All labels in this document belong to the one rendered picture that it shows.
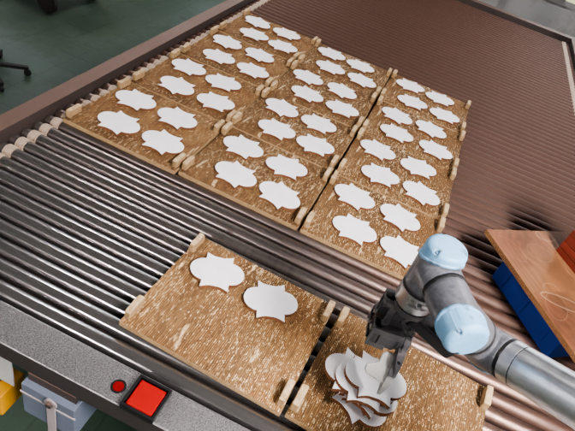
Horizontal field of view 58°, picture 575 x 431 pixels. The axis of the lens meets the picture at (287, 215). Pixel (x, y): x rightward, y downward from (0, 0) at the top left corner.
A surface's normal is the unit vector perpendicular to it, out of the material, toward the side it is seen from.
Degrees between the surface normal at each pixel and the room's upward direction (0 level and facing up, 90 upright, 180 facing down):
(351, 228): 0
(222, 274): 0
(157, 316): 0
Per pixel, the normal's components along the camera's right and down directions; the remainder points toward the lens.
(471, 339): 0.12, 0.67
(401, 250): 0.25, -0.73
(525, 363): -0.54, -0.61
